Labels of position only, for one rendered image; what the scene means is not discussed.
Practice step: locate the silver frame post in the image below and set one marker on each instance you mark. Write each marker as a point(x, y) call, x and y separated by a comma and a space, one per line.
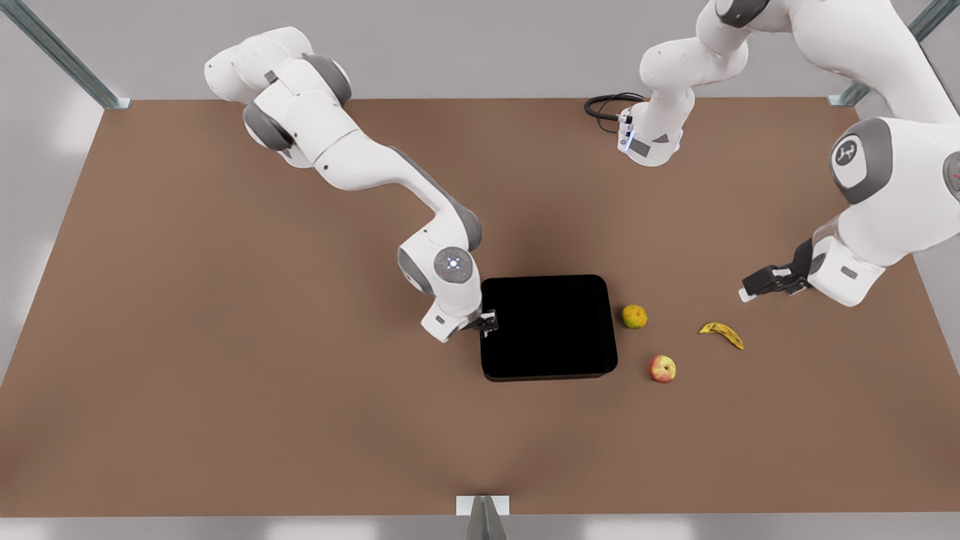
point(60, 56)
point(892, 56)
point(483, 517)

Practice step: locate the red yellow apple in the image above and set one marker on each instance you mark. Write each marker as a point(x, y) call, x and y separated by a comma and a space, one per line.
point(663, 369)

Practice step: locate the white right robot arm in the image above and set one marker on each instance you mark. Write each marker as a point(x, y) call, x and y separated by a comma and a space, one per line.
point(352, 157)

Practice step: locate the yellow spotted banana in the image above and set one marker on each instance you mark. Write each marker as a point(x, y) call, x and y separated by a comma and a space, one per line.
point(724, 333)

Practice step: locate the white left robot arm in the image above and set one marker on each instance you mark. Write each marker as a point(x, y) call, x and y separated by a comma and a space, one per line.
point(885, 225)

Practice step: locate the yellow-green orange fruit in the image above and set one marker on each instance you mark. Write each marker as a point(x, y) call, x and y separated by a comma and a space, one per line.
point(634, 316)

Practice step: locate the black square tray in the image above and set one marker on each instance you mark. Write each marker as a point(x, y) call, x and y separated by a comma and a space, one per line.
point(547, 328)

